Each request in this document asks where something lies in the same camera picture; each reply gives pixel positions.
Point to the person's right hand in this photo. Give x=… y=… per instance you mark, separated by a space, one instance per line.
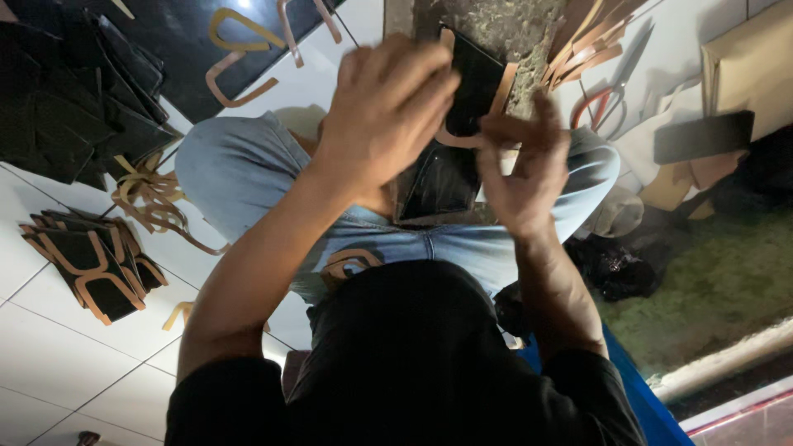
x=526 y=179

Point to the person's left hand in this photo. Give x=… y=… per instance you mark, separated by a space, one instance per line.
x=378 y=117

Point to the person's left fingers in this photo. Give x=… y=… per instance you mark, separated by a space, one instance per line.
x=409 y=68

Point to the person's right fingers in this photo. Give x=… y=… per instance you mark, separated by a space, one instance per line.
x=526 y=127

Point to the tan leather trim strip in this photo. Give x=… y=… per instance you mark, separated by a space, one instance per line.
x=503 y=87

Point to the black leather piece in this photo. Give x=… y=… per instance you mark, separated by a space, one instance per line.
x=474 y=83

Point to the rough stone work block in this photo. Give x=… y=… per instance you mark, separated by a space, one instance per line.
x=514 y=31

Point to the bundle of brown leather strips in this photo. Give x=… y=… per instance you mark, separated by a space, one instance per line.
x=582 y=43

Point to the glossy black leather panel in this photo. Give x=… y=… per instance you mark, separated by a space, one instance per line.
x=437 y=186

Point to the pinkish curved leather strip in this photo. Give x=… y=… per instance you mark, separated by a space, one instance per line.
x=214 y=80
x=290 y=37

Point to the beige cloth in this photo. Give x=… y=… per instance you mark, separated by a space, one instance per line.
x=616 y=214

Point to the black bag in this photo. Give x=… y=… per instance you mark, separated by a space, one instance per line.
x=610 y=266

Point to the black rectangular block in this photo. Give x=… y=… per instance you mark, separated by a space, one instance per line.
x=703 y=136

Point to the light blue jeans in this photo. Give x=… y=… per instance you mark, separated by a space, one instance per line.
x=248 y=167

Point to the yellowish curved leather strip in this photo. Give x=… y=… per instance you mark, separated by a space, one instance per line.
x=218 y=28

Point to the tan looped leather strip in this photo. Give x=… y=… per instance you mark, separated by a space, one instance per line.
x=347 y=263

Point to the brown cardboard sheets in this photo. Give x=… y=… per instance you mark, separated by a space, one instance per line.
x=753 y=62

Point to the green mat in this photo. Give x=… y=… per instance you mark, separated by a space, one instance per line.
x=712 y=285

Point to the black shirt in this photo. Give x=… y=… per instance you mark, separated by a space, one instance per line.
x=402 y=371

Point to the heap of tan leather strips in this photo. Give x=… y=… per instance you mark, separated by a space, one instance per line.
x=152 y=192

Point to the blue cloth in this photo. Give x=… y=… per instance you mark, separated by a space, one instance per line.
x=638 y=396

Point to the small tan strip offcut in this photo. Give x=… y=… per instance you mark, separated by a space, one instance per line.
x=176 y=314

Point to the pile of black leather pieces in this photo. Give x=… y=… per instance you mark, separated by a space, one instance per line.
x=68 y=99

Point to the stack of tan-trimmed black pieces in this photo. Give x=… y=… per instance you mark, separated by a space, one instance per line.
x=93 y=260

